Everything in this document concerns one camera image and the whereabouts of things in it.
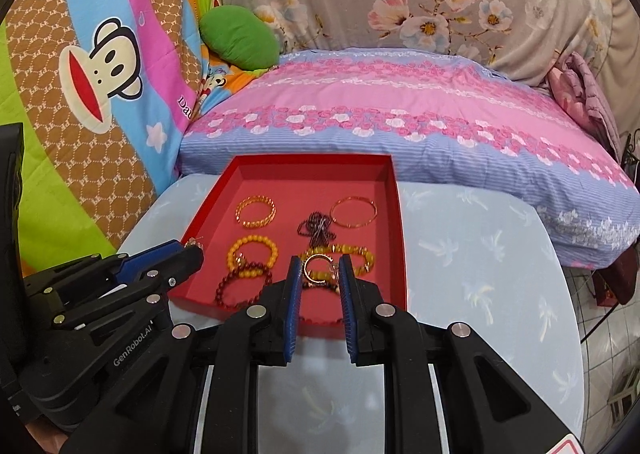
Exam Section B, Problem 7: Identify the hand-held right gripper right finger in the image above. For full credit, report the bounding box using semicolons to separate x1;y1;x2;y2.
339;254;577;454

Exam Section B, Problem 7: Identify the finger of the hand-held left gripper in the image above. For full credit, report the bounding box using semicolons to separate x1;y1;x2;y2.
22;239;188;307
50;246;205;335

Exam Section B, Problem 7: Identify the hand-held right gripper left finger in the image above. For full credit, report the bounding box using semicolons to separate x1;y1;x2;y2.
60;255;303;454

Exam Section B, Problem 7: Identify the dark brown bead bracelet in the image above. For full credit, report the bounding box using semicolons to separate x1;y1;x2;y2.
300;279;343;296

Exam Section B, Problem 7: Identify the wide gold hoop earring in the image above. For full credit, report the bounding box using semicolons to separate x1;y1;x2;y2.
304;254;342;285

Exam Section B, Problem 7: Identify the dark red bead bracelet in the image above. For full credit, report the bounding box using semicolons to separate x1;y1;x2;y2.
215;266;274;311

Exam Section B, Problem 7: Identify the small yellow bead bracelet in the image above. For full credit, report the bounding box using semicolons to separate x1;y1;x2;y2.
227;235;279;280

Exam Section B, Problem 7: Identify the large yellow bead bracelet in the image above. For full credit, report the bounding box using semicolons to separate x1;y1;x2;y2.
299;243;376;285

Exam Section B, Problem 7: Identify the purple small bead necklace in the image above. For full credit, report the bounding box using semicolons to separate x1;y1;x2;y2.
298;210;334;248

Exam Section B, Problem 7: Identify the red jewelry tray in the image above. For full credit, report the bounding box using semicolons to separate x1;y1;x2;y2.
167;152;407;341

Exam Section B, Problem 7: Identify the thin gold bangle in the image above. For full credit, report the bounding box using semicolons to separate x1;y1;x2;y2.
329;197;379;229

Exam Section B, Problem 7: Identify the light blue palm print tablecloth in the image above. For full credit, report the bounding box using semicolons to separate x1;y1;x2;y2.
114;173;587;454

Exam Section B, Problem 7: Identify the cartoon monkey printed blanket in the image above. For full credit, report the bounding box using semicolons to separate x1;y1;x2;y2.
0;0;236;280

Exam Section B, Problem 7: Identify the pink and blue floral pillow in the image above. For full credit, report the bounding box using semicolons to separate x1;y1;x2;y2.
177;47;640;271

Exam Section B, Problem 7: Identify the green pillow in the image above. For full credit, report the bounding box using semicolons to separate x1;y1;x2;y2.
199;5;281;71

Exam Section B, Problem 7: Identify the white plastic stool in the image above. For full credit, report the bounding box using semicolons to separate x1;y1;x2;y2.
606;366;640;417

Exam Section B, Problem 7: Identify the pink quilted cloth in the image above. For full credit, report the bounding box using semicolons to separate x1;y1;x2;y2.
545;51;623;151

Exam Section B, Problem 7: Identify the gold chain bracelet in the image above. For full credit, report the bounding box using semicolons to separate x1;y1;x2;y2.
234;196;277;231

